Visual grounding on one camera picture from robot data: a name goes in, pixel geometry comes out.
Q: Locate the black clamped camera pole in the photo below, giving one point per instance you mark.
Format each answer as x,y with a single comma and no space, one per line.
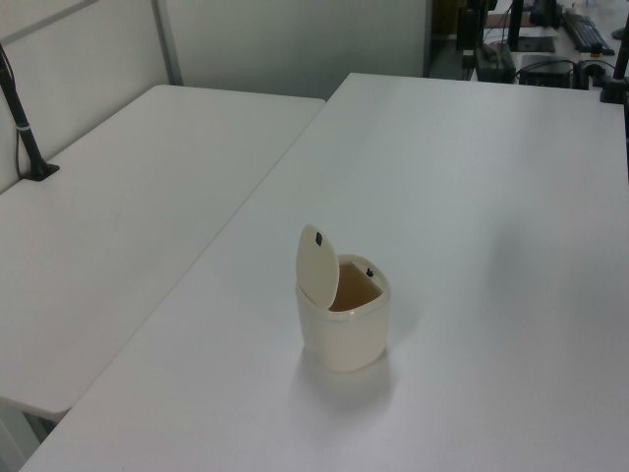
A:
616,88

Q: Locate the black pole with table clamp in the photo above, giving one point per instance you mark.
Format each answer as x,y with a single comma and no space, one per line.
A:
25,135

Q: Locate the white side table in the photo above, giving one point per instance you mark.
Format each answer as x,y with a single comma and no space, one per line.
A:
123,196

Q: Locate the black computer box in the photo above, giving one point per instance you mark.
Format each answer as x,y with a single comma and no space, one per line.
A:
545,71

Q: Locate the dark upright stand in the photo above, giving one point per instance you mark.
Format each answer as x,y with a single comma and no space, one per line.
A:
471,24

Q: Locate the dark equipment case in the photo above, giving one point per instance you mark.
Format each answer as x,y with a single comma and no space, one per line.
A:
494,64

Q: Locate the cream ceramic cup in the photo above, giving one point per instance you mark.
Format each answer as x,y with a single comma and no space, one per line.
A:
346,341

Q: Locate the black monitor stand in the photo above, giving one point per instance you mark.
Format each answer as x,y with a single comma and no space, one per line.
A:
517,24

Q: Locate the black keyboard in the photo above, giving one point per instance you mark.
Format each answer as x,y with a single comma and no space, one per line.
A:
587,32

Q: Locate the cream trash bin swing lid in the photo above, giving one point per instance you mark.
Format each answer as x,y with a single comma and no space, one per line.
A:
317,273

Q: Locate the grey partition post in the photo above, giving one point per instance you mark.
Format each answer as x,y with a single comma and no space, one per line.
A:
169,44

